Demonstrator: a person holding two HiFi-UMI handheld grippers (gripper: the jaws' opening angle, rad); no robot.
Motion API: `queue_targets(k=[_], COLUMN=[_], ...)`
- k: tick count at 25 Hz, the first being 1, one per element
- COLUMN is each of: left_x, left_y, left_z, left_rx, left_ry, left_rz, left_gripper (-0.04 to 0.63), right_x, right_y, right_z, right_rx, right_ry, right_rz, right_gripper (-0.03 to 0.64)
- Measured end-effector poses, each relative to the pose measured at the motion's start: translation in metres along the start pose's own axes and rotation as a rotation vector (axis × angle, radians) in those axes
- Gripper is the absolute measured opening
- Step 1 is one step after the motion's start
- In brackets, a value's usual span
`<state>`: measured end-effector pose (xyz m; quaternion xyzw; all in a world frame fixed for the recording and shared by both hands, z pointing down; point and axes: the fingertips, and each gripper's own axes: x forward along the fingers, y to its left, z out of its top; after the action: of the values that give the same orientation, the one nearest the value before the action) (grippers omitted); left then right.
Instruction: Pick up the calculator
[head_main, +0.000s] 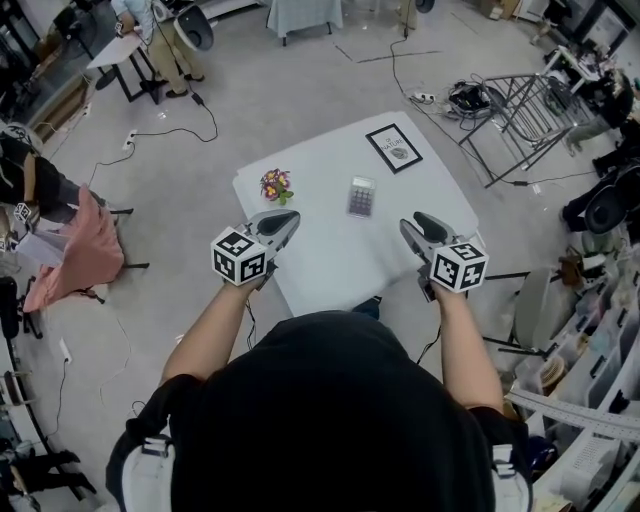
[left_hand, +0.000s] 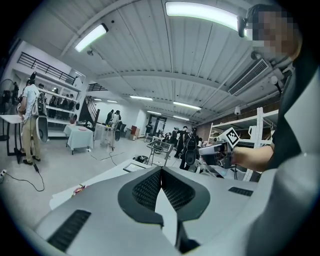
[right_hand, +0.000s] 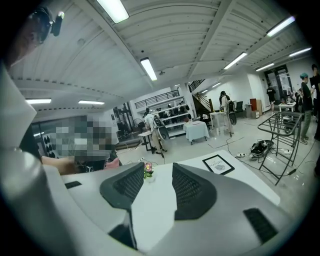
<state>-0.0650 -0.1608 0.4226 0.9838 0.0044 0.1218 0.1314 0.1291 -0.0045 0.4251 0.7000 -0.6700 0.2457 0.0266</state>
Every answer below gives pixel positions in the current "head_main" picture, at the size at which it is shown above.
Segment person's left forearm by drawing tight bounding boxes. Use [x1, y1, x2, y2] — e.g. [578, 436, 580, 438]
[160, 280, 262, 384]

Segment white desk with black legs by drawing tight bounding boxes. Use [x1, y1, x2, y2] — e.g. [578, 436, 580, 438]
[86, 31, 162, 105]

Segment person's right forearm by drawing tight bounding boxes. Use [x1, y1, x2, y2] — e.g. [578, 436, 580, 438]
[436, 288, 506, 415]

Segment black office chair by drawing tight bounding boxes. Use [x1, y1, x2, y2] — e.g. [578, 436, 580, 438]
[583, 183, 630, 235]

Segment metal drying rack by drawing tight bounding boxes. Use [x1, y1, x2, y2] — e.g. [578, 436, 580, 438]
[457, 72, 596, 190]

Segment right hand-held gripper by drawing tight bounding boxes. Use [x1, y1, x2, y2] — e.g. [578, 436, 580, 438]
[398, 211, 491, 304]

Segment grey round chair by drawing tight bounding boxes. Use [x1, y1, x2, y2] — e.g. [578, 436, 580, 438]
[513, 267, 577, 357]

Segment grey calculator with purple keys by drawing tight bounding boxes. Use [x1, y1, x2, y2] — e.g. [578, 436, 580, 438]
[345, 175, 378, 218]

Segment person's dark trousers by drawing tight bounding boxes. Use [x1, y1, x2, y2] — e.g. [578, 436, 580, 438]
[351, 295, 384, 322]

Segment black picture frame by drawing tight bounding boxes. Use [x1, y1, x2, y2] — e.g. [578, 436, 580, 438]
[364, 122, 425, 176]

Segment white harness shoulder pad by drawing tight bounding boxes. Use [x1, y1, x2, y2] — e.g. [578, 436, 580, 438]
[119, 433, 177, 512]
[489, 442, 534, 512]

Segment table with white cloth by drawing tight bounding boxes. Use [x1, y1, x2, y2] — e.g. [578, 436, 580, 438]
[266, 0, 345, 48]

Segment white storage rack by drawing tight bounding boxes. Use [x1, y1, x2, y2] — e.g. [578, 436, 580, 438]
[509, 239, 640, 512]

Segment pink cloth-covered chair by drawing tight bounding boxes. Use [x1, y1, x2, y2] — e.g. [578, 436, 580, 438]
[21, 183, 151, 315]

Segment black device bundle with cables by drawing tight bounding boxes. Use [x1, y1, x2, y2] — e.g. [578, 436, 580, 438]
[446, 81, 492, 120]

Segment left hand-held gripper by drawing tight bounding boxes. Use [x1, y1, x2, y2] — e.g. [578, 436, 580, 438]
[209, 209, 302, 293]

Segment potted pink yellow flowers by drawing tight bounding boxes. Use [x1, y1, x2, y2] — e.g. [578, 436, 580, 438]
[258, 167, 296, 207]

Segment person's black shirt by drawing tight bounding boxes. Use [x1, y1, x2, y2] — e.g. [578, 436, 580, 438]
[104, 309, 531, 512]

